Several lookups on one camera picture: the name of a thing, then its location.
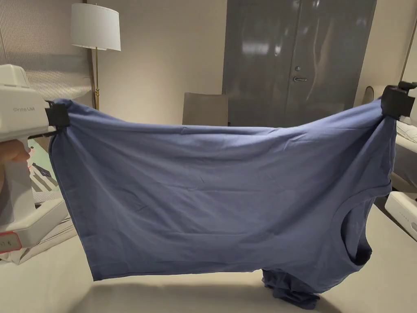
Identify beige armchair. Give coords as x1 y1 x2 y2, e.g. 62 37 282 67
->
361 84 387 111

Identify person's left hand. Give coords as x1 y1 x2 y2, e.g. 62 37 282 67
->
0 141 32 225

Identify bed with beige sheet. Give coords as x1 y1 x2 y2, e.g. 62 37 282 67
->
0 195 417 313

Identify blue t-shirt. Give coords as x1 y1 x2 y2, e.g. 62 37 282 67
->
48 97 399 313

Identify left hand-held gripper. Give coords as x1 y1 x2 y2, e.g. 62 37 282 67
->
0 63 72 261

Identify printed carton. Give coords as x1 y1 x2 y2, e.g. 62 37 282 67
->
28 139 63 205

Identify grey double door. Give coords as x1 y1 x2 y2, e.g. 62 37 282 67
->
222 0 377 127

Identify floor lamp with white shade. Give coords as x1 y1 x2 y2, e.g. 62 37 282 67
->
70 2 122 111

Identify white quilted cushion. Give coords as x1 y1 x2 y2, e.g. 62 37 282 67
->
395 115 417 146

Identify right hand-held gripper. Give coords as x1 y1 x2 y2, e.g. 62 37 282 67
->
380 81 417 238

